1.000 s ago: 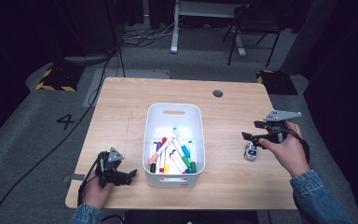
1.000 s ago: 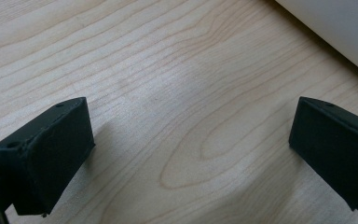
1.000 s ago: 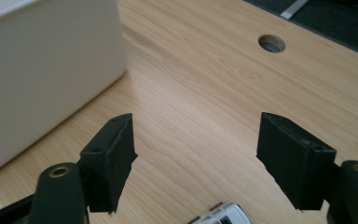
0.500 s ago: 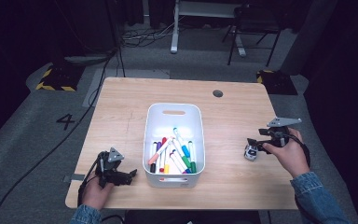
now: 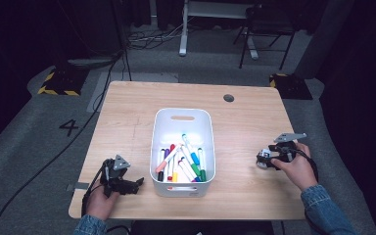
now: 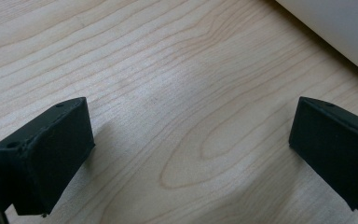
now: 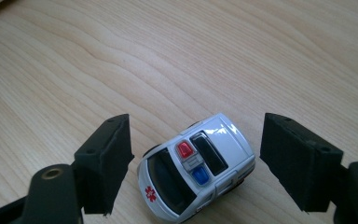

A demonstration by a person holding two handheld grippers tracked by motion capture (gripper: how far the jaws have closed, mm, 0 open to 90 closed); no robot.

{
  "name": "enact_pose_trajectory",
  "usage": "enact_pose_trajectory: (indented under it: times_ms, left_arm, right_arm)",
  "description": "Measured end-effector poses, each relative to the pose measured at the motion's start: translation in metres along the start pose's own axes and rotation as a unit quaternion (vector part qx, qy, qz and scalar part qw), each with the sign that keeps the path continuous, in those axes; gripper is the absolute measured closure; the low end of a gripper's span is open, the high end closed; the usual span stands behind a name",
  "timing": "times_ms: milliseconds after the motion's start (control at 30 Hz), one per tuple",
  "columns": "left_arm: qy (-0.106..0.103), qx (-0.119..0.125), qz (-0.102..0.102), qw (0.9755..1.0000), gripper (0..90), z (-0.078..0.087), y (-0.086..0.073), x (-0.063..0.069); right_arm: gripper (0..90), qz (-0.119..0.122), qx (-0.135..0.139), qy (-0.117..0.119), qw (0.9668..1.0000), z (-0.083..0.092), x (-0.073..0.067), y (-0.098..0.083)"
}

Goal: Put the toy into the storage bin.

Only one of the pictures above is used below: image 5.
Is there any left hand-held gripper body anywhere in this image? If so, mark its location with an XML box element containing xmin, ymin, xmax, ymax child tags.
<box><xmin>100</xmin><ymin>154</ymin><xmax>133</xmax><ymax>198</ymax></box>

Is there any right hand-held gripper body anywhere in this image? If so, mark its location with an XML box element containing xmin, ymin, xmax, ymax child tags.
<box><xmin>266</xmin><ymin>131</ymin><xmax>307</xmax><ymax>164</ymax></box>

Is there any white toy car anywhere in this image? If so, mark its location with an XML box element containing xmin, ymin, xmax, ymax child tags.
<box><xmin>256</xmin><ymin>148</ymin><xmax>276</xmax><ymax>170</ymax></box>

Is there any black capped marker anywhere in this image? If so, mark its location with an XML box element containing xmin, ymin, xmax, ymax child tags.
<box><xmin>158</xmin><ymin>148</ymin><xmax>166</xmax><ymax>182</ymax></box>

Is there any yellow capped marker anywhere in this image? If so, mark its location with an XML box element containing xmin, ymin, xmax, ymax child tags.
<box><xmin>171</xmin><ymin>155</ymin><xmax>180</xmax><ymax>183</ymax></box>

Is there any brown-red capped marker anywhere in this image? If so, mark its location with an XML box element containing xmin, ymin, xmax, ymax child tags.
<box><xmin>176</xmin><ymin>159</ymin><xmax>194</xmax><ymax>183</ymax></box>

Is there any red capped marker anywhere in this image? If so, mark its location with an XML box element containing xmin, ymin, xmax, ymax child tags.
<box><xmin>167</xmin><ymin>143</ymin><xmax>176</xmax><ymax>182</ymax></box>

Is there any magenta capped marker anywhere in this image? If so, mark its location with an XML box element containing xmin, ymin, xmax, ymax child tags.
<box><xmin>179</xmin><ymin>156</ymin><xmax>200</xmax><ymax>183</ymax></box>

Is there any bright green capped marker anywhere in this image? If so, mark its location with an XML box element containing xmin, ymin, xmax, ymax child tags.
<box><xmin>182</xmin><ymin>146</ymin><xmax>202</xmax><ymax>178</ymax></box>

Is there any light blue capped marker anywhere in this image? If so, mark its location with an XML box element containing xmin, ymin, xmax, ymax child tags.
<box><xmin>181</xmin><ymin>132</ymin><xmax>201</xmax><ymax>166</ymax></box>

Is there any white plastic storage bin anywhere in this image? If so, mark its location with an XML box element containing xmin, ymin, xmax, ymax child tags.
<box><xmin>148</xmin><ymin>107</ymin><xmax>217</xmax><ymax>199</ymax></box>

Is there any dark green capped marker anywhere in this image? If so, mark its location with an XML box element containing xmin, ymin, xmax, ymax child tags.
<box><xmin>196</xmin><ymin>147</ymin><xmax>208</xmax><ymax>183</ymax></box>

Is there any person's right hand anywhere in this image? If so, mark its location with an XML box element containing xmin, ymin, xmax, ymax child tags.
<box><xmin>269</xmin><ymin>141</ymin><xmax>319</xmax><ymax>193</ymax></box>

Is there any person's left hand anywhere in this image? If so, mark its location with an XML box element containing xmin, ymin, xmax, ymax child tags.
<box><xmin>84</xmin><ymin>187</ymin><xmax>120</xmax><ymax>221</ymax></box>

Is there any grey tape piece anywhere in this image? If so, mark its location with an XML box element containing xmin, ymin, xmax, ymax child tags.
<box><xmin>67</xmin><ymin>181</ymin><xmax>90</xmax><ymax>192</ymax></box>

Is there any black yellow striped floor base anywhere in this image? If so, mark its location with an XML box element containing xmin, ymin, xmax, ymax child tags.
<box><xmin>37</xmin><ymin>65</ymin><xmax>91</xmax><ymax>97</ymax></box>
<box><xmin>268</xmin><ymin>72</ymin><xmax>313</xmax><ymax>101</ymax></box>

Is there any grey stand base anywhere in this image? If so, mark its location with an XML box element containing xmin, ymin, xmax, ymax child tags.
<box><xmin>67</xmin><ymin>56</ymin><xmax>122</xmax><ymax>69</ymax></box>

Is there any grey curtain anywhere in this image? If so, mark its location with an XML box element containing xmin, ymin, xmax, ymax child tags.
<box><xmin>293</xmin><ymin>0</ymin><xmax>355</xmax><ymax>81</ymax></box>

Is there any black chair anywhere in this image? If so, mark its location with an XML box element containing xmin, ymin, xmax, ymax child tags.
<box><xmin>233</xmin><ymin>4</ymin><xmax>297</xmax><ymax>71</ymax></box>

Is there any black stand pole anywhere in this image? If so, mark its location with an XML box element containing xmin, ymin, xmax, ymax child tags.
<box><xmin>109</xmin><ymin>0</ymin><xmax>133</xmax><ymax>82</ymax></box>

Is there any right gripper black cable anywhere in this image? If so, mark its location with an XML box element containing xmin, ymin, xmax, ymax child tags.
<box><xmin>293</xmin><ymin>148</ymin><xmax>319</xmax><ymax>184</ymax></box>

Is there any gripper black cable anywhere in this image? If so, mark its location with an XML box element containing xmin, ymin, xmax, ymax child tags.
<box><xmin>81</xmin><ymin>160</ymin><xmax>108</xmax><ymax>218</ymax></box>
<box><xmin>293</xmin><ymin>148</ymin><xmax>319</xmax><ymax>184</ymax></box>

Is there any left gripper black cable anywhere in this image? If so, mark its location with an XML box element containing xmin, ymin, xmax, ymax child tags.
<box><xmin>81</xmin><ymin>160</ymin><xmax>108</xmax><ymax>218</ymax></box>

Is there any long black floor cable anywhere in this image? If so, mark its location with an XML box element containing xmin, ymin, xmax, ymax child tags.
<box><xmin>0</xmin><ymin>52</ymin><xmax>125</xmax><ymax>235</ymax></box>

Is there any bundle of floor cables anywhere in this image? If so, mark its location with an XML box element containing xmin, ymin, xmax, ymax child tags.
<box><xmin>125</xmin><ymin>19</ymin><xmax>190</xmax><ymax>52</ymax></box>

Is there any white desk frame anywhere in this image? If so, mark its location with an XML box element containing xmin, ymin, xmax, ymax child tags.
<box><xmin>178</xmin><ymin>0</ymin><xmax>259</xmax><ymax>61</ymax></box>

